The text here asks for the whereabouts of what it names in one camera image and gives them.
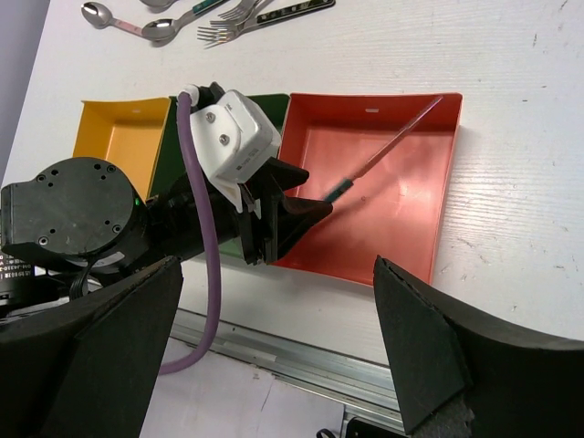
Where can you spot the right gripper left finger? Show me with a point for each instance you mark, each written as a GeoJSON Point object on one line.
{"type": "Point", "coordinates": [88, 368]}

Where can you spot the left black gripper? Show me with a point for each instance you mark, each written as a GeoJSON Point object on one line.
{"type": "Point", "coordinates": [278, 221]}

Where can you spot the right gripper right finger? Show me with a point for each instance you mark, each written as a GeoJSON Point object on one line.
{"type": "Point", "coordinates": [461, 372]}

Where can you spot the teal handled knife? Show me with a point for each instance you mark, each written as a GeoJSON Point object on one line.
{"type": "Point", "coordinates": [346, 183]}

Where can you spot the dark handled fork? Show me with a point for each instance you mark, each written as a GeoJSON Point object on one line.
{"type": "Point", "coordinates": [225, 33]}

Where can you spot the pink handled fork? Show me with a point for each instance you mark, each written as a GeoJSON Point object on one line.
{"type": "Point", "coordinates": [242, 11]}

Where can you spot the teal handled spoon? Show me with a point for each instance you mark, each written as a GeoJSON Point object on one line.
{"type": "Point", "coordinates": [166, 29]}

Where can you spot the pink handled spoon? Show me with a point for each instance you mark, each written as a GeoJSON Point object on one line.
{"type": "Point", "coordinates": [100, 17]}

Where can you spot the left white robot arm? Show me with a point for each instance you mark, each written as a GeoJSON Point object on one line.
{"type": "Point", "coordinates": [82, 218]}

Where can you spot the red plastic bin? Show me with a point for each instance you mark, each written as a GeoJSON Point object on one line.
{"type": "Point", "coordinates": [395, 211]}

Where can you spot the green plastic bin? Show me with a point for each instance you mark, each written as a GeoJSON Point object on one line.
{"type": "Point", "coordinates": [170, 166]}

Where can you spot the yellow plastic bin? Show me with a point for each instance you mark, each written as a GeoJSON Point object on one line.
{"type": "Point", "coordinates": [127, 134]}

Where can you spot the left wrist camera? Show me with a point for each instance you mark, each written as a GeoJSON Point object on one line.
{"type": "Point", "coordinates": [227, 142]}

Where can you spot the dark handled spoon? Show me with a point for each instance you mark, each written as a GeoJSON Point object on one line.
{"type": "Point", "coordinates": [158, 4]}

